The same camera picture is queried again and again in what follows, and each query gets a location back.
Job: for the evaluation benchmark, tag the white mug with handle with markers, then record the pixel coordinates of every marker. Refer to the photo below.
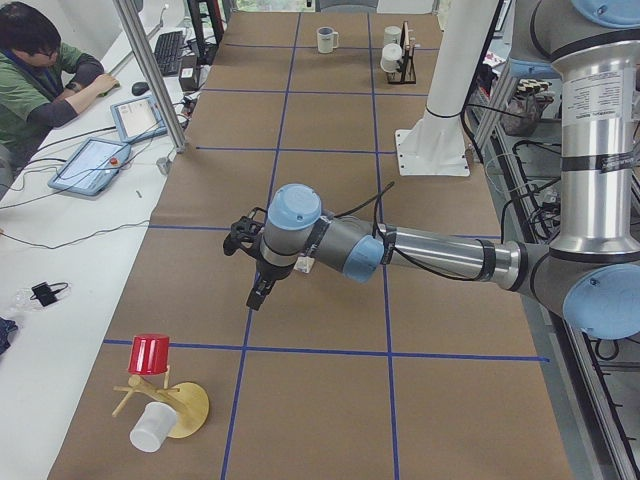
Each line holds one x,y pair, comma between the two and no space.
327,40

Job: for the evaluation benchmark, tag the black computer mouse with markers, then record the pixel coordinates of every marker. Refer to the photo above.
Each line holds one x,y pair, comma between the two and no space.
139,88

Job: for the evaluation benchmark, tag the small black device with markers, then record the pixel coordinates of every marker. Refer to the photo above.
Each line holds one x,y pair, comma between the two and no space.
47,294

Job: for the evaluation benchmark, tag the red cup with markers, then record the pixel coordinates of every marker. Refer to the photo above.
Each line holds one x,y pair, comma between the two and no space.
149,354

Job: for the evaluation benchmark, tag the black keyboard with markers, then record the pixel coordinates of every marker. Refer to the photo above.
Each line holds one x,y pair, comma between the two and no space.
168,52

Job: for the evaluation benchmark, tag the person in green shirt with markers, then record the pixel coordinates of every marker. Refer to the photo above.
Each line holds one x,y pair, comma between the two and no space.
45,83

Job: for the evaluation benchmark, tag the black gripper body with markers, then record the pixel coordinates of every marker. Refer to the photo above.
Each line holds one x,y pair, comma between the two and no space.
270,271

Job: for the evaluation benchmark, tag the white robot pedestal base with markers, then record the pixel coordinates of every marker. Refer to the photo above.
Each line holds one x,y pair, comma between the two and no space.
435,145

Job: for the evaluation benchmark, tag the aluminium frame post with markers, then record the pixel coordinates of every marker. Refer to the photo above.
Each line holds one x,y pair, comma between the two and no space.
141,49

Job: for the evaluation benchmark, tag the wooden cup tree stand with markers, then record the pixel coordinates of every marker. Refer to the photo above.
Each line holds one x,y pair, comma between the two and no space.
189,400

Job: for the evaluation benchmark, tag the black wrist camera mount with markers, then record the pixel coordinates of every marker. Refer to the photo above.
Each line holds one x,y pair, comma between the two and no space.
245,234

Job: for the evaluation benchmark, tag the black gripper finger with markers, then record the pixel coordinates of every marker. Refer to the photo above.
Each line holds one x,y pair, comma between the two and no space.
258,293

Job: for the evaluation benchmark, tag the white plastic cup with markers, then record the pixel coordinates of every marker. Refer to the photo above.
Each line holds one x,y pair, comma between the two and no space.
153,427

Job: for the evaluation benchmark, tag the small metal cylinder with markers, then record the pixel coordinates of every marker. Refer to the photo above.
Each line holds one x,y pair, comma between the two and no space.
163,165

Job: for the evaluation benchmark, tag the black wire cup rack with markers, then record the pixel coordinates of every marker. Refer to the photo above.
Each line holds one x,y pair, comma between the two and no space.
405,73

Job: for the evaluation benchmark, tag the blue teach pendant upright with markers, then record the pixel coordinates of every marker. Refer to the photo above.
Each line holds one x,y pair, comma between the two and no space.
138,119

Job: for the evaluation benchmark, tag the blue teach pendant flat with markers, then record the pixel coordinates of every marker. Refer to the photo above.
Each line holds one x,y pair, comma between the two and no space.
91,168

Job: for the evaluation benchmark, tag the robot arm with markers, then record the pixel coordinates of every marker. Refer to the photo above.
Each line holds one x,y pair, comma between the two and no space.
589,273

